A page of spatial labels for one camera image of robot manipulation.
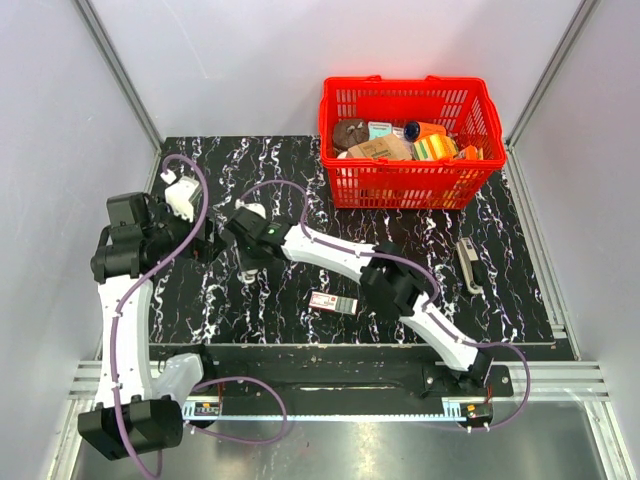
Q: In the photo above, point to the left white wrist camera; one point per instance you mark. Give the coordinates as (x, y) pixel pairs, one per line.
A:
(181, 194)

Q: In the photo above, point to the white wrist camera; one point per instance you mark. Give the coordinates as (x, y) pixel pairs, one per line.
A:
(181, 194)
(256, 208)

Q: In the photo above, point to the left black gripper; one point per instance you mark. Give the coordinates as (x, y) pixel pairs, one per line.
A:
(165, 213)

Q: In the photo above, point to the orange small packet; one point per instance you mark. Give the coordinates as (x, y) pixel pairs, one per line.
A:
(470, 153)

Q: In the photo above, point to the red white staple box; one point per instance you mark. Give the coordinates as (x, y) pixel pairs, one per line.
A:
(333, 303)

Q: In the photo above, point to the yellow green striped box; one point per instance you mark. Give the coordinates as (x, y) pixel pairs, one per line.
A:
(434, 147)

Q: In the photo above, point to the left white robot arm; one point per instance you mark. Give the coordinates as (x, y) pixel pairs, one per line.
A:
(133, 411)

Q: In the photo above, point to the black mounting base plate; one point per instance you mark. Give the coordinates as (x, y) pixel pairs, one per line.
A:
(415, 369)

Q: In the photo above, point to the large beige stapler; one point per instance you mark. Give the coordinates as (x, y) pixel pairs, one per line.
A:
(472, 268)

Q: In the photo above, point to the orange bottle blue cap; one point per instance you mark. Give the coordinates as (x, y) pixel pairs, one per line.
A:
(416, 130)

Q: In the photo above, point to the red plastic basket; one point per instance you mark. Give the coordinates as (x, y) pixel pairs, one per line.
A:
(461, 104)

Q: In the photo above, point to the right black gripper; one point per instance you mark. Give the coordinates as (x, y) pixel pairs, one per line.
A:
(241, 248)

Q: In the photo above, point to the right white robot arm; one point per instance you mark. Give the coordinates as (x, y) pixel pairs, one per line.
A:
(393, 286)

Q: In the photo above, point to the small white stapler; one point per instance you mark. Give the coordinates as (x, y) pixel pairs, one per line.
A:
(248, 272)

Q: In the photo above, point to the brown round item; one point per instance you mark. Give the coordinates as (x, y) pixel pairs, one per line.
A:
(349, 132)

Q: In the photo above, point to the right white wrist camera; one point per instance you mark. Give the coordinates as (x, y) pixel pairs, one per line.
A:
(256, 208)

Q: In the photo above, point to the teal white box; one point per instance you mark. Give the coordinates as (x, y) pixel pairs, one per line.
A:
(379, 129)

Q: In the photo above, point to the brown cardboard packet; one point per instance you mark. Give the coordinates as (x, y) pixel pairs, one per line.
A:
(387, 147)

